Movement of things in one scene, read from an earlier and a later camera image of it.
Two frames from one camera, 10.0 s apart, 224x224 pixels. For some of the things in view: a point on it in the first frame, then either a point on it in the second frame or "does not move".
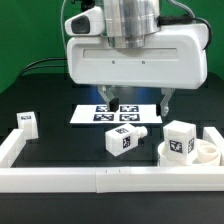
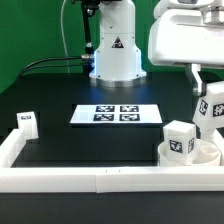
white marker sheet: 126,114 does not move
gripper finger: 106,93 -> 192,72
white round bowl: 207,154 does not move
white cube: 124,139 -> 209,115
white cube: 180,137 does not move
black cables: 22,72 does not move
